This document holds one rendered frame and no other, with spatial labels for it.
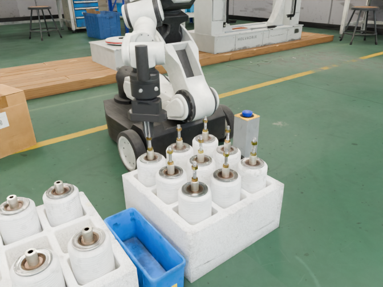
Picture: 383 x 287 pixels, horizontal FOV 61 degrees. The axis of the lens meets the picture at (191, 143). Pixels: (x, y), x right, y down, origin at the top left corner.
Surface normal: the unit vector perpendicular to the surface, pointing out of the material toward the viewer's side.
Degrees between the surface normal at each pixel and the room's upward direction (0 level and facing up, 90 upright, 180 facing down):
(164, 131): 46
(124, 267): 0
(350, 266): 0
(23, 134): 90
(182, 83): 90
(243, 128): 90
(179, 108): 90
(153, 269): 0
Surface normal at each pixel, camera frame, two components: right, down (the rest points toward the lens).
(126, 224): 0.60, 0.31
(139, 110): -0.18, 0.43
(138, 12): -0.01, 0.26
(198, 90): 0.43, -0.38
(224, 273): -0.01, -0.90
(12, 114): 0.80, 0.25
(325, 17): -0.80, 0.28
